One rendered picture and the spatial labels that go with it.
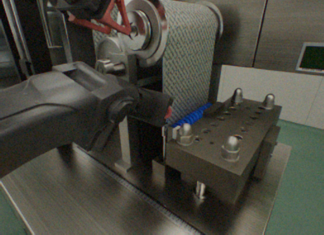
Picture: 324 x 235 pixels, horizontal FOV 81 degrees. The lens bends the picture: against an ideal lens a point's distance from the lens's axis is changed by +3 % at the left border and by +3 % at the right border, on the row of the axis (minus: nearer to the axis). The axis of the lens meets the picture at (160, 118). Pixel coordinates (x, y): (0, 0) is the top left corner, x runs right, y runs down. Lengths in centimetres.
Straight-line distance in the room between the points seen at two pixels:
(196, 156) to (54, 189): 36
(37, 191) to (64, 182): 6
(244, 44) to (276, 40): 8
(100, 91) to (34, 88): 6
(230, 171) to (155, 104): 18
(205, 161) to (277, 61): 39
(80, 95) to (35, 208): 37
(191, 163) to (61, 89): 29
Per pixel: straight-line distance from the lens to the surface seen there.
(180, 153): 40
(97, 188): 52
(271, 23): 66
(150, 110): 36
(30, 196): 57
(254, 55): 67
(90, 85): 23
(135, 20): 42
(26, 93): 19
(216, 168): 37
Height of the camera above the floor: 126
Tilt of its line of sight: 26 degrees down
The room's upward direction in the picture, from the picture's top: straight up
